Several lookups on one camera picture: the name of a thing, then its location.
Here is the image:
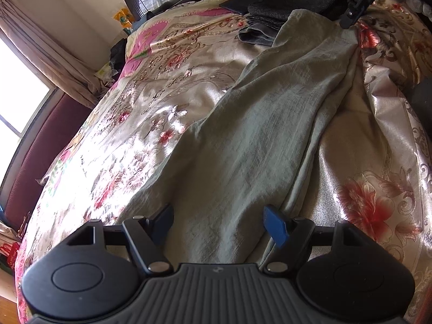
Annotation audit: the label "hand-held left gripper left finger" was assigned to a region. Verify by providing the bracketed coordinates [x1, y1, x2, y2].
[66, 203, 175, 275]

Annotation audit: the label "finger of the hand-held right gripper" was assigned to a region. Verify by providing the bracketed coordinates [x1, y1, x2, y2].
[339, 3, 368, 30]

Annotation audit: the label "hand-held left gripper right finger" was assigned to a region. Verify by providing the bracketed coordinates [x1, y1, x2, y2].
[262, 205, 368, 275]

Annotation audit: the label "green pants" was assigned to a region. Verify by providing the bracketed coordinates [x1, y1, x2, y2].
[115, 8, 364, 265]

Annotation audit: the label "folded dark grey knit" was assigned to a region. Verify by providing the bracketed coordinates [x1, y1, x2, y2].
[247, 0, 353, 26]

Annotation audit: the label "folded black cloth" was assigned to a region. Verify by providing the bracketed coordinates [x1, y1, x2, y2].
[219, 0, 272, 16]

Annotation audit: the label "dark cloth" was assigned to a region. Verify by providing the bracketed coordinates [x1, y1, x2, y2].
[409, 80, 432, 127]

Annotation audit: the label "floral satin bedspread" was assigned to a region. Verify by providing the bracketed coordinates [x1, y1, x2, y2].
[15, 0, 432, 324]

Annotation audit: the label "maroon sofa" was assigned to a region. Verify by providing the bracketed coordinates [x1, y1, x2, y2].
[0, 91, 99, 233]

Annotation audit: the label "red bag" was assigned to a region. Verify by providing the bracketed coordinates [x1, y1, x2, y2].
[0, 238, 21, 269]

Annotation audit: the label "white green paper packet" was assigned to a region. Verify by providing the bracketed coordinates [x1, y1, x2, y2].
[95, 61, 116, 83]

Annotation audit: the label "pile of dark clothes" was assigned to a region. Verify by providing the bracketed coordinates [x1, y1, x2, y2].
[109, 38, 129, 75]

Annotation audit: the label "beige curtain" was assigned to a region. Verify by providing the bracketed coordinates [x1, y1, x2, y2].
[0, 0, 113, 109]

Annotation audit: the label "blue cloth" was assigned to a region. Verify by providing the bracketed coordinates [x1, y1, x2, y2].
[133, 11, 156, 32]

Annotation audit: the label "orange yellow packet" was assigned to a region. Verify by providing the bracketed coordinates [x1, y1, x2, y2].
[113, 7, 134, 30]

